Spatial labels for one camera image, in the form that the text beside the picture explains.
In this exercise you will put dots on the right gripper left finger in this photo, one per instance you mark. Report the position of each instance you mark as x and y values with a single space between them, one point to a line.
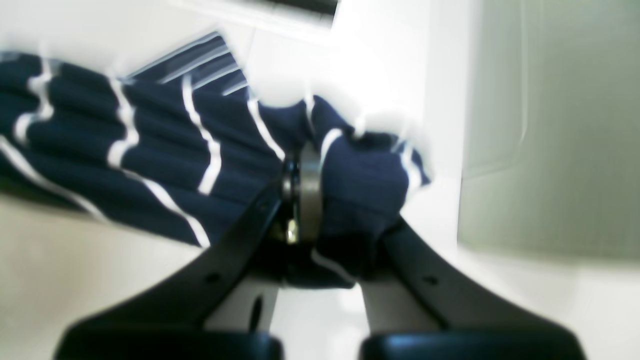
219 306

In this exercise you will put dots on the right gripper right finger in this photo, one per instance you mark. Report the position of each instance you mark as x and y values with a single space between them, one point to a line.
420 307

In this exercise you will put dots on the navy white striped t-shirt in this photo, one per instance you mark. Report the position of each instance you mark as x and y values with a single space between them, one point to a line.
181 148

